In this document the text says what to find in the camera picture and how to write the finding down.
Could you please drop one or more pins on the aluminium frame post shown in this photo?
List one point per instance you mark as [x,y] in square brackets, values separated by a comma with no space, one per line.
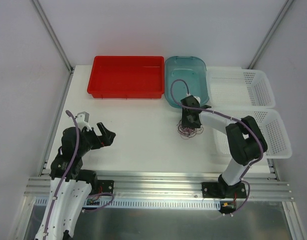
[47,25]
[287,5]

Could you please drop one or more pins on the upper white perforated basket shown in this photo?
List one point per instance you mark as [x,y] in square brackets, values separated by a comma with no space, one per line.
[237,87]

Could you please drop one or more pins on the red plastic bin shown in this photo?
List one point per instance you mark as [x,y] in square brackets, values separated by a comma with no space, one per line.
[127,77]

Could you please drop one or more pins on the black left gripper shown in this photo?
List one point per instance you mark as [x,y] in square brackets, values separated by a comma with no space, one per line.
[94,137]

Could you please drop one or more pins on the white perforated basket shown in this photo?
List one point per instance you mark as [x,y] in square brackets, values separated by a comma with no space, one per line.
[237,87]
[271,126]

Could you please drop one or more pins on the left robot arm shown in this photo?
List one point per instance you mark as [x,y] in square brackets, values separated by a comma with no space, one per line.
[70,184]

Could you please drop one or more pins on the right aluminium frame post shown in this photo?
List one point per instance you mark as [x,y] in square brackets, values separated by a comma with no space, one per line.
[287,5]

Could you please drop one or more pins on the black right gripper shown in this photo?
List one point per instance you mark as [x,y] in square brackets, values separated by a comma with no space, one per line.
[191,119]

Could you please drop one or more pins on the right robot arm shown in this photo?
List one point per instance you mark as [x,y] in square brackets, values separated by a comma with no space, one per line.
[245,140]

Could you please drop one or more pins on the aluminium mounting rail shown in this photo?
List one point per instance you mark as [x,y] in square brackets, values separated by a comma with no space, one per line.
[187,186]

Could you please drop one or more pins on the white slotted cable duct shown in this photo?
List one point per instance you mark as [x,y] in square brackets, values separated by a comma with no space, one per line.
[125,203]

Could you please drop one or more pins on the left aluminium frame post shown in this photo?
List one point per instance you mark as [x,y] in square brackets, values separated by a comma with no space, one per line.
[47,25]

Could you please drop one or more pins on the teal translucent plastic bin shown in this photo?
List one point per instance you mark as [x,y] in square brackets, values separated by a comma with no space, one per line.
[182,74]

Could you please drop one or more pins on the lower white perforated basket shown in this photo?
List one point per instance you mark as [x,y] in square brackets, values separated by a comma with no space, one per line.
[271,126]

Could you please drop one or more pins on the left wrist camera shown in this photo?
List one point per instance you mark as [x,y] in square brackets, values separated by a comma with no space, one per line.
[82,120]

